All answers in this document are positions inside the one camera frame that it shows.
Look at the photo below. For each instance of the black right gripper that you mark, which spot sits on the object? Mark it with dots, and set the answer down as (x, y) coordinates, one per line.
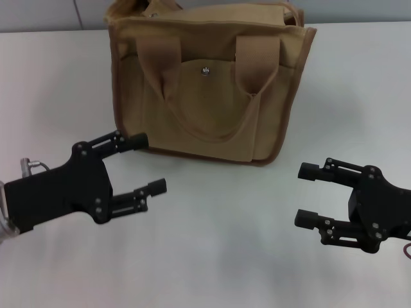
(382, 208)

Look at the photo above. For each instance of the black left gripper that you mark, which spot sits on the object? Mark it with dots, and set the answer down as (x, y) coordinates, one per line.
(77, 189)

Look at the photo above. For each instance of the khaki canvas food bag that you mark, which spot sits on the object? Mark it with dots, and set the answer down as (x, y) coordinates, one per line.
(205, 122)

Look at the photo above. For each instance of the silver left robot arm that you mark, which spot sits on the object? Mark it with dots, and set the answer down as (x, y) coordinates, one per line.
(4, 229)

